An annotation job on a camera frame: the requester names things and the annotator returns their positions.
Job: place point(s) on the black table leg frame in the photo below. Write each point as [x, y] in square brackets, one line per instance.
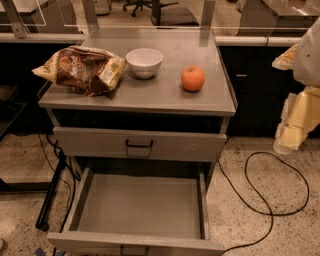
[37, 187]

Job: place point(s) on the black office chair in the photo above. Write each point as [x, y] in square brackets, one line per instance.
[164, 14]

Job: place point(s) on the closed top drawer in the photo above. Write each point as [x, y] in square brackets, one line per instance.
[155, 145]

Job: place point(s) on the open middle drawer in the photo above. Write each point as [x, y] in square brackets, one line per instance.
[124, 215]

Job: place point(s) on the brown chip bag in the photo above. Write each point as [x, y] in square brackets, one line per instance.
[89, 71]

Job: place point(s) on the orange fruit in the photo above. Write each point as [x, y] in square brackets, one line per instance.
[192, 78]

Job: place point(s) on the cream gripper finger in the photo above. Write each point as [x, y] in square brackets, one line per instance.
[286, 60]
[300, 115]

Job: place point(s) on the grey drawer cabinet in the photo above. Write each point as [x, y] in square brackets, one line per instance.
[156, 104]

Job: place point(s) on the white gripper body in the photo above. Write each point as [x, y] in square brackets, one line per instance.
[308, 63]

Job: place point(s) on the white ceramic bowl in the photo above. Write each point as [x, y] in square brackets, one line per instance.
[144, 62]

